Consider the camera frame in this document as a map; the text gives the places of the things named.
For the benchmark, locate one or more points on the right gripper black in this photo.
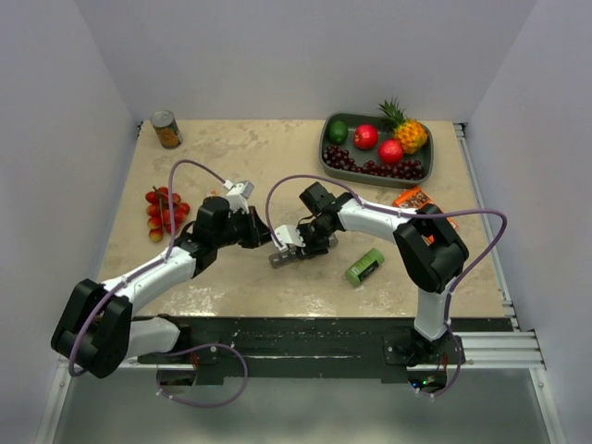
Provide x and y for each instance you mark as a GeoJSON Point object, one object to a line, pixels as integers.
{"type": "Point", "coordinates": [311, 250]}

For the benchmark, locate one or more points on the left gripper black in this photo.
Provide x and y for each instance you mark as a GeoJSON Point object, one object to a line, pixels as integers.
{"type": "Point", "coordinates": [258, 233]}

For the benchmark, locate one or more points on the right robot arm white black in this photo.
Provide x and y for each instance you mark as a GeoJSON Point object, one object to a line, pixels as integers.
{"type": "Point", "coordinates": [432, 252]}

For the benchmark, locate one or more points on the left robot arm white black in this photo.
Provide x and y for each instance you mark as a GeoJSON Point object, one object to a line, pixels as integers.
{"type": "Point", "coordinates": [97, 330]}

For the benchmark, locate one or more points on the green cylindrical bottle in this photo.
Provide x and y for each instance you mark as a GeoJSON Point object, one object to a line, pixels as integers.
{"type": "Point", "coordinates": [364, 267]}

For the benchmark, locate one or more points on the dark red grape bunch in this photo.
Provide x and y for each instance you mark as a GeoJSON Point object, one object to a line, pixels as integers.
{"type": "Point", "coordinates": [340, 159]}

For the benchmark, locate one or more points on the dark green tray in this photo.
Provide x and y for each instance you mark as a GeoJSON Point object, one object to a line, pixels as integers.
{"type": "Point", "coordinates": [426, 155]}

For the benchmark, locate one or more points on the red cherry tomato bunch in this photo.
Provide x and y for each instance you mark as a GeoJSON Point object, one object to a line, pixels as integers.
{"type": "Point", "coordinates": [165, 217]}

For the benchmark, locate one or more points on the orange snack packet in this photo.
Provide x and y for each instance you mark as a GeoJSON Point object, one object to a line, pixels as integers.
{"type": "Point", "coordinates": [417, 198]}

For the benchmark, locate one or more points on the green lime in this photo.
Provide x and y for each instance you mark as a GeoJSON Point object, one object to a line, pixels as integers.
{"type": "Point", "coordinates": [338, 132]}

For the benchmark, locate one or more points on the red apple left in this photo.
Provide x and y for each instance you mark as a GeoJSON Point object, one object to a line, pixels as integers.
{"type": "Point", "coordinates": [365, 137]}

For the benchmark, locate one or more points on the red apple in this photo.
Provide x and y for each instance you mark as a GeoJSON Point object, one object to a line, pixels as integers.
{"type": "Point", "coordinates": [390, 152]}
{"type": "Point", "coordinates": [365, 137]}

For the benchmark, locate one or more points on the red apple right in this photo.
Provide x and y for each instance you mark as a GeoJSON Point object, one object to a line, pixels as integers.
{"type": "Point", "coordinates": [390, 152]}

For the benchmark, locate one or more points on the small pineapple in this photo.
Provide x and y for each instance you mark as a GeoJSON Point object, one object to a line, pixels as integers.
{"type": "Point", "coordinates": [410, 133]}

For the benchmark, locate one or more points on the tin can orange label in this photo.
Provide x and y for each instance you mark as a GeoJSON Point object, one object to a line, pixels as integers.
{"type": "Point", "coordinates": [166, 129]}

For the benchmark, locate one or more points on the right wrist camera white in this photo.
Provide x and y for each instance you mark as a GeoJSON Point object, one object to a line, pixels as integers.
{"type": "Point", "coordinates": [287, 236]}

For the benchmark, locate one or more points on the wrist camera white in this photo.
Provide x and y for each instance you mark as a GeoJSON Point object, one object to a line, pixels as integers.
{"type": "Point", "coordinates": [238, 194]}
{"type": "Point", "coordinates": [287, 236]}

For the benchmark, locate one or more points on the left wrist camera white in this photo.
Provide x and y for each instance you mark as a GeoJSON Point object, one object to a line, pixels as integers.
{"type": "Point", "coordinates": [238, 194]}

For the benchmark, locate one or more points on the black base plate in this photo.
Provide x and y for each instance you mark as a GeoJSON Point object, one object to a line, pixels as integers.
{"type": "Point", "coordinates": [291, 347]}

